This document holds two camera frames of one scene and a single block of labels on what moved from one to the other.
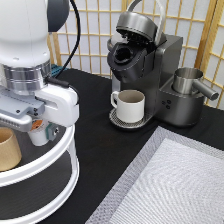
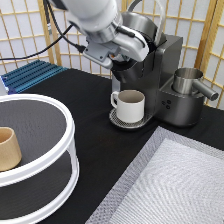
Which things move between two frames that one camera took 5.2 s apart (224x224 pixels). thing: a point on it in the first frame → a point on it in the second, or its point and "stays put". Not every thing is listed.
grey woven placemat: [172, 178] stays put
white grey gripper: [56, 104] → [127, 42]
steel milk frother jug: [188, 81] stays put
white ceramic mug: [130, 104] stays put
